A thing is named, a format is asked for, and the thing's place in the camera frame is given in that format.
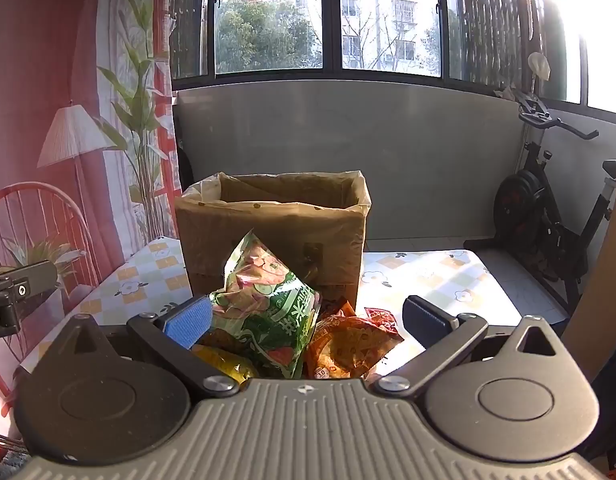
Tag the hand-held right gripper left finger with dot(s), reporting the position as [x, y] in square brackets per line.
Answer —
[187, 322]

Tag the yellow snack packet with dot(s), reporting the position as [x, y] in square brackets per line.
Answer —
[227, 362]

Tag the white bag on sill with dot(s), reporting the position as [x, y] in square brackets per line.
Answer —
[539, 66]

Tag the green snack bag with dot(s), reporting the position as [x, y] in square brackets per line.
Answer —
[268, 310]

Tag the orange snack bag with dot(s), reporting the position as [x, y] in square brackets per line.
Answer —
[348, 345]

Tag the black exercise bike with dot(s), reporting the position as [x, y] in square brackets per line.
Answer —
[533, 210]

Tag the floral checked tablecloth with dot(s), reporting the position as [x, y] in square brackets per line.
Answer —
[438, 270]

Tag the red snack packet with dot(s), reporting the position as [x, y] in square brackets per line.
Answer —
[383, 317]

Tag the brown cardboard sheet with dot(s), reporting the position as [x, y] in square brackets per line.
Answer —
[608, 285]

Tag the window with dark frame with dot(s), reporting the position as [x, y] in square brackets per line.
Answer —
[268, 35]

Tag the cardboard box with plastic liner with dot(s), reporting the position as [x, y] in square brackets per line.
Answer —
[268, 240]

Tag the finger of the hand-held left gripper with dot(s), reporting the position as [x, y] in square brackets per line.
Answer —
[32, 277]

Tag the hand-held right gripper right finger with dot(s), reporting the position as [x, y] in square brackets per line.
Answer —
[428, 322]

